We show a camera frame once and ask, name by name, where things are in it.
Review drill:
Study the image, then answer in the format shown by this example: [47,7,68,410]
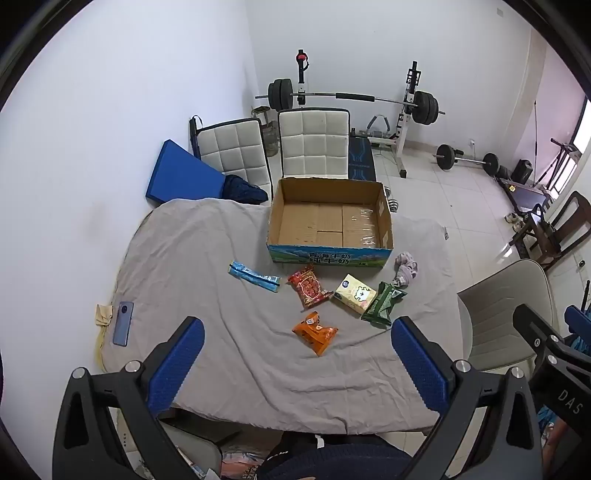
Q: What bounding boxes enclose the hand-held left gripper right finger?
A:
[390,316,544,480]

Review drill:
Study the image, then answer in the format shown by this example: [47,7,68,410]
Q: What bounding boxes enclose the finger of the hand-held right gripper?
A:
[512,305,570,370]
[564,306,591,357]

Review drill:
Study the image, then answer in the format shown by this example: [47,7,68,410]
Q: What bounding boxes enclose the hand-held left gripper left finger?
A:
[52,316,205,480]

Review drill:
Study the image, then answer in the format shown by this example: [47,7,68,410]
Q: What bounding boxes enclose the beige plastic chair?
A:
[457,258,566,376]

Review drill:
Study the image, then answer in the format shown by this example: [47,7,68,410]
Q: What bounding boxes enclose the blue smartphone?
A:
[113,302,136,347]

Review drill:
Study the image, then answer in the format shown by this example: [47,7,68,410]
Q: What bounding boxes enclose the green wet wipes pack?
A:
[361,281,408,329]

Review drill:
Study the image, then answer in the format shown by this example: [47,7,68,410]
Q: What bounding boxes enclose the beige cloth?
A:
[93,302,115,370]

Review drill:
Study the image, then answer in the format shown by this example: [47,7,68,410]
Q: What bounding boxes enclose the brown wooden chair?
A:
[512,190,591,271]

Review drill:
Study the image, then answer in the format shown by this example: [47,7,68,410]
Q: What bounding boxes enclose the grey pink socks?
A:
[393,251,419,288]

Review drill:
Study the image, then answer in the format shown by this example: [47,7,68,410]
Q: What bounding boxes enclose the yellow tissue pack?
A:
[333,274,378,315]

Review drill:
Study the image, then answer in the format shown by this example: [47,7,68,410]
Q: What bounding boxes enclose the orange snack packet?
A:
[292,311,339,357]

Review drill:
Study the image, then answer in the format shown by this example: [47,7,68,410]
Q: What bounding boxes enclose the grey table cloth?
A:
[95,198,467,437]

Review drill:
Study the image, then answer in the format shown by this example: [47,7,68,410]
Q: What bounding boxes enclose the blue snack packet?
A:
[228,261,281,293]

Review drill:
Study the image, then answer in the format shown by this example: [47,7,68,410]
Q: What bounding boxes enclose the person's dark navy clothing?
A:
[256,431,416,480]

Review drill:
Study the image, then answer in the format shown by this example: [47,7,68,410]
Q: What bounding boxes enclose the red snack packet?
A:
[287,265,334,310]

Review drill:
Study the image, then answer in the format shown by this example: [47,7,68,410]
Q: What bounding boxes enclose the open cardboard box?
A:
[267,176,394,269]

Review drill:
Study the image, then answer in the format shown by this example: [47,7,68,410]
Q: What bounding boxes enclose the short barbell with black plates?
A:
[433,144,500,177]

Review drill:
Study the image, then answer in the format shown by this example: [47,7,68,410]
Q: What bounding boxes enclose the dark blue garment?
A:
[222,174,269,206]

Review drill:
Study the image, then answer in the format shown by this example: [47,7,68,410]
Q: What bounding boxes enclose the blue foam mat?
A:
[145,140,228,205]

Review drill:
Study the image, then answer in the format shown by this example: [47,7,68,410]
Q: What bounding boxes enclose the black weight bench pad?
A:
[347,136,376,182]

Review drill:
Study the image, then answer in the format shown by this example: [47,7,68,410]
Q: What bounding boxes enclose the white padded chair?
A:
[277,107,351,181]
[188,116,273,195]

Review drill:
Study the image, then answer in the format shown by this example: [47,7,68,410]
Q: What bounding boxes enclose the white barbell rack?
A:
[295,47,423,178]

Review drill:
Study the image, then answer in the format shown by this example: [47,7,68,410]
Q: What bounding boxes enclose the glass jar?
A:
[261,122,280,155]

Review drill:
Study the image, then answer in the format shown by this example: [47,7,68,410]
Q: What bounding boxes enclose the grey exercise device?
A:
[367,113,392,139]

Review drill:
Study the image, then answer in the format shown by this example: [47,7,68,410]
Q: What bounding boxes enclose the long barbell with black plates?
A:
[255,78,446,125]

